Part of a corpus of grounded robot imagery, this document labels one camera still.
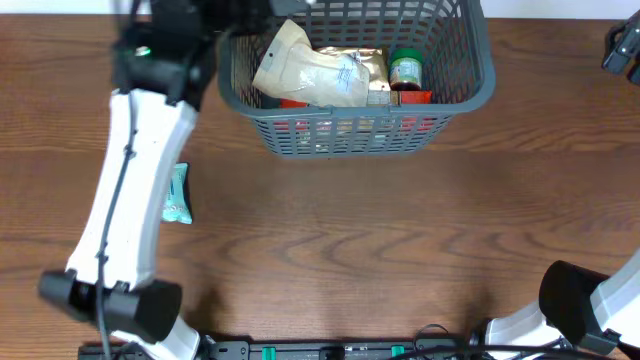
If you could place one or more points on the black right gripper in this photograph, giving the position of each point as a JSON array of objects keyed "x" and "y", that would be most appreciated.
[{"x": 628, "y": 50}]

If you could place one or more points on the green lid jar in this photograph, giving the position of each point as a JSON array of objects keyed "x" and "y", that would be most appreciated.
[{"x": 405, "y": 72}]

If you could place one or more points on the orange pasta packet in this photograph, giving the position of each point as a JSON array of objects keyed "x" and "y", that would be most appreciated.
[{"x": 397, "y": 98}]

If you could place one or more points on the teal wipes packet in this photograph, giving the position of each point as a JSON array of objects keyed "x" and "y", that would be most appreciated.
[{"x": 175, "y": 208}]

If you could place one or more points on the grey plastic lattice basket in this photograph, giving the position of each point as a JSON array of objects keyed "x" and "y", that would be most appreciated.
[{"x": 452, "y": 37}]

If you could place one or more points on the beige paper pouch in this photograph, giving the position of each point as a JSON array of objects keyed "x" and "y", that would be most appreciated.
[{"x": 292, "y": 70}]

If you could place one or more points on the gold foil pouch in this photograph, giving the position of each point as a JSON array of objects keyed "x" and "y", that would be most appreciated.
[{"x": 375, "y": 60}]

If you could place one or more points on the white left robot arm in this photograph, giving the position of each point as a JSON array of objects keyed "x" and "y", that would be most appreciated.
[{"x": 162, "y": 67}]

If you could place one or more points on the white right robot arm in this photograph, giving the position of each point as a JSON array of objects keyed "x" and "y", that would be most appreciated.
[{"x": 579, "y": 312}]

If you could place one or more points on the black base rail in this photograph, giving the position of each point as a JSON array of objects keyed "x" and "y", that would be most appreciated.
[{"x": 243, "y": 350}]

